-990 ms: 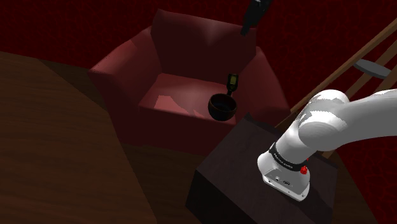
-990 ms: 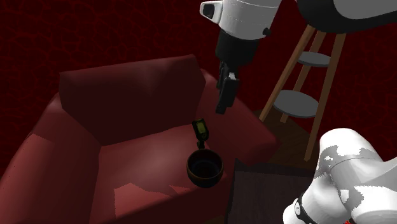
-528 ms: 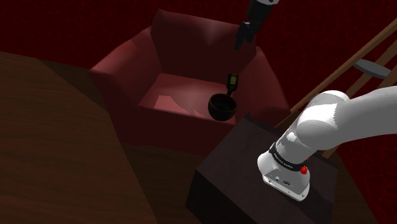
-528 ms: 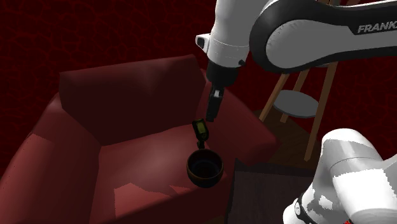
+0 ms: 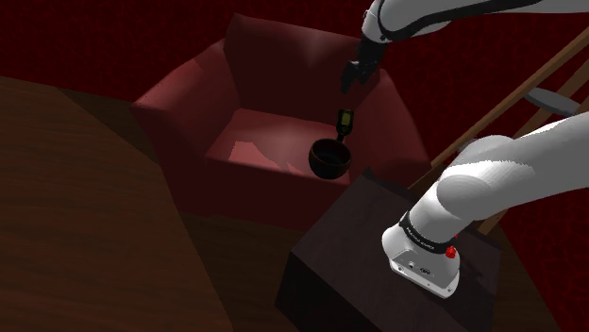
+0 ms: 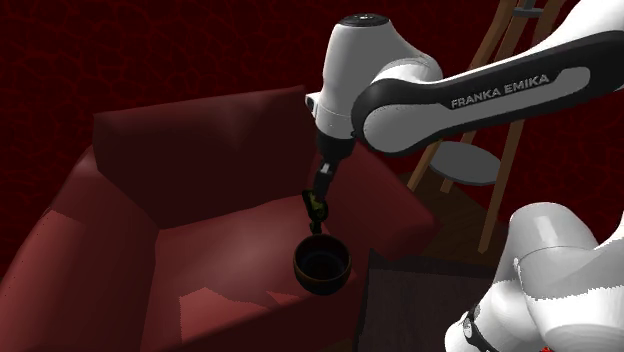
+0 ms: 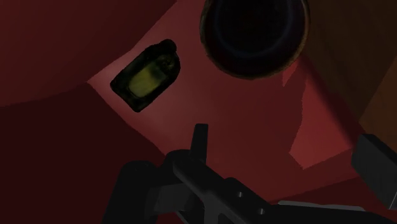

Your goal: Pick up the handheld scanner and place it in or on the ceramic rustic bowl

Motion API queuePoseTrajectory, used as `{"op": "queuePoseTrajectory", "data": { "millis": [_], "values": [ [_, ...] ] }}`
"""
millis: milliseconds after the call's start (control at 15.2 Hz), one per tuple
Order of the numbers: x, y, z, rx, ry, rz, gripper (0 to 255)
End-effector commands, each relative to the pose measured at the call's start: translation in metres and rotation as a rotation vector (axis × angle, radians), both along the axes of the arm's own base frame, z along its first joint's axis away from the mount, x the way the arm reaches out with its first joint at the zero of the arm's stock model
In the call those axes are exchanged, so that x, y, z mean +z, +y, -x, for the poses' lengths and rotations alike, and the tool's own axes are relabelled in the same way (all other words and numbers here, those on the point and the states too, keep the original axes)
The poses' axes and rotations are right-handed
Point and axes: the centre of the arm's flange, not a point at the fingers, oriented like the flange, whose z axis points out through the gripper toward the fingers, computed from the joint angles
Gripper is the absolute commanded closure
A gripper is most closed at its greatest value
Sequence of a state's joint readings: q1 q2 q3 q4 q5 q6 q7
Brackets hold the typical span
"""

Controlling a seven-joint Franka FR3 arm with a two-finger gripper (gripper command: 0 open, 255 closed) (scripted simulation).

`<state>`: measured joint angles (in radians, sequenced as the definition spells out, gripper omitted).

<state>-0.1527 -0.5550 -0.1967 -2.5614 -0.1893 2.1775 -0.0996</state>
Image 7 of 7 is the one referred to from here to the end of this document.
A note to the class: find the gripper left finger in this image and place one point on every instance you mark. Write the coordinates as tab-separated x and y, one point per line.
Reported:
198	176

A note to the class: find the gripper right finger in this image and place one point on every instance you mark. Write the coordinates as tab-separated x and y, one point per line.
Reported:
377	167

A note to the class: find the red sofa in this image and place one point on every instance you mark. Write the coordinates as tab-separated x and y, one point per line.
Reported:
235	124

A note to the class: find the black and yellow flat object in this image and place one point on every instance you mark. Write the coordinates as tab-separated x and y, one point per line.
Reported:
145	77

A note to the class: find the dark round bowl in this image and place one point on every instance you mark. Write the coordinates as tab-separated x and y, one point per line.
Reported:
254	34

